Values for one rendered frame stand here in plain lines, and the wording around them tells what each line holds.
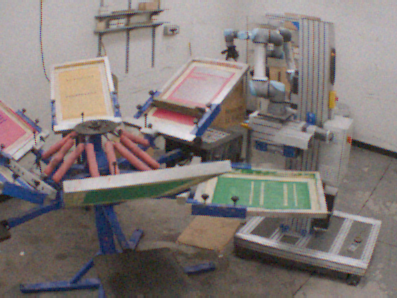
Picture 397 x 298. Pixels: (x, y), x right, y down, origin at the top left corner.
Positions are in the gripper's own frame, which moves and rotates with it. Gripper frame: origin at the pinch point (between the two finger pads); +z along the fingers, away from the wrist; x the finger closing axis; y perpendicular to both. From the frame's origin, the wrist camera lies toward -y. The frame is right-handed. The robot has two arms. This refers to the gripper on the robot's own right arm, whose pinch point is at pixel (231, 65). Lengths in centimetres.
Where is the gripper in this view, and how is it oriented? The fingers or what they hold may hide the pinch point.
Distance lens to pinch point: 369.8
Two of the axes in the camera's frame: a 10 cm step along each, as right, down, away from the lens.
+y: 7.8, 2.4, -5.8
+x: 6.0, -5.3, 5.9
